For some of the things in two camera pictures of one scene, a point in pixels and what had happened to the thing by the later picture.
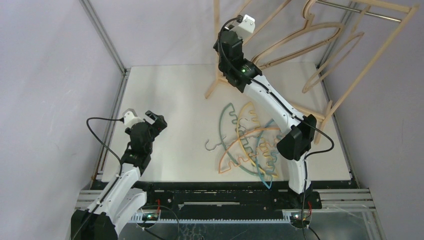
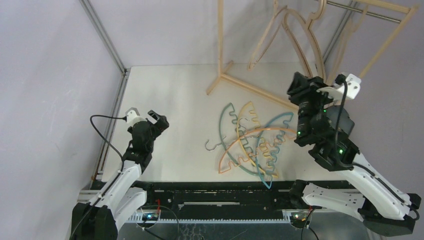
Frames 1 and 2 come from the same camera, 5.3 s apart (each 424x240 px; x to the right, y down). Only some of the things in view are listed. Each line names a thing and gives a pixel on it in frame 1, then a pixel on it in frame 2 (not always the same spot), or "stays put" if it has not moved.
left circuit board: x=150 y=216 stays put
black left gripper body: x=150 y=143 stays put
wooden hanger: x=309 y=17 to x=313 y=17
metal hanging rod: x=358 y=10 stays put
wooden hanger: x=349 y=37 to x=350 y=28
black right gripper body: x=228 y=41 to x=307 y=96
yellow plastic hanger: x=249 y=135 stays put
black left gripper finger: x=158 y=121 stays put
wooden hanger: x=264 y=21 to x=266 y=35
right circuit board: x=296 y=218 stays put
